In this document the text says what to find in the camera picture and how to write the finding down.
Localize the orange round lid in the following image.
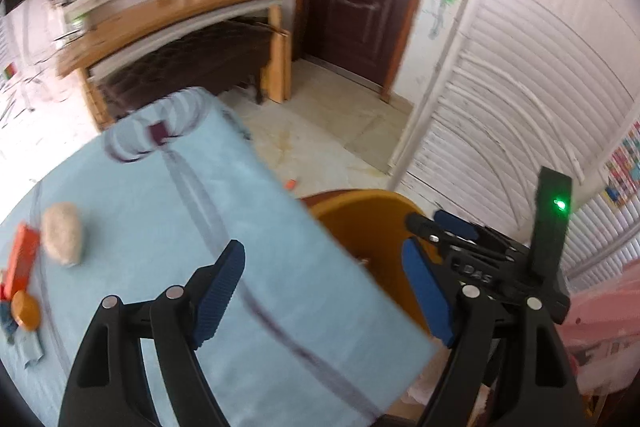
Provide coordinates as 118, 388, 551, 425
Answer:
11, 291, 41, 332

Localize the orange box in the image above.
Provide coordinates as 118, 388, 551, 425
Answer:
1, 222, 40, 301

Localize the white packet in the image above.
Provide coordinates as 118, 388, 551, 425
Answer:
14, 329, 43, 369

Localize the blue wrapper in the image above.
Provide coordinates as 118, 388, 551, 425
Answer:
0, 301, 18, 345

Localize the orange trash bin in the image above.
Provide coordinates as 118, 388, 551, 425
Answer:
302, 188, 454, 347

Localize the light blue patterned tablecloth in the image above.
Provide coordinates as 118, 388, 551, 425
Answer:
1, 88, 435, 426

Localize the white louvered screen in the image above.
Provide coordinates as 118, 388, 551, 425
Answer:
390, 0, 639, 291

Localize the dark tufted bench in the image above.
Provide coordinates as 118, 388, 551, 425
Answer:
98, 18, 273, 119

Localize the wooden desk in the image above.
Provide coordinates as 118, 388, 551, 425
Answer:
56, 0, 291, 130

